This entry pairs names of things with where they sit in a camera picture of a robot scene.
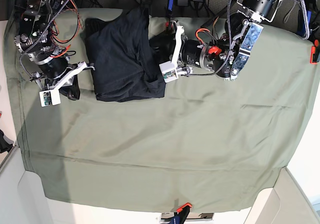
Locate dark navy long-sleeve T-shirt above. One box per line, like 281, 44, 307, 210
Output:
84, 8, 166, 103

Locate orange blue clamp bottom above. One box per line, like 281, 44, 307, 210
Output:
169, 202, 192, 224

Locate blue handled clamp top-centre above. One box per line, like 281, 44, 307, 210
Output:
165, 0, 174, 32

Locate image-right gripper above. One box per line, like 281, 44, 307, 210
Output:
149, 21, 213, 76

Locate black object left edge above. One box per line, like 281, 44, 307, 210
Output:
0, 130, 13, 154

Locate orange black clamp right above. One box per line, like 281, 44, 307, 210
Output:
309, 40, 320, 65

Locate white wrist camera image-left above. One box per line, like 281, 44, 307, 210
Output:
39, 89, 61, 107

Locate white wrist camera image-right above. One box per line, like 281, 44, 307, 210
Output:
159, 61, 179, 83

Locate green table cloth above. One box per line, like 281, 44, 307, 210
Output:
3, 19, 320, 212

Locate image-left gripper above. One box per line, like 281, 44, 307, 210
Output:
29, 57, 95, 101

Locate blue handled clamp top-right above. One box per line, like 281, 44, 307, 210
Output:
297, 10, 313, 40

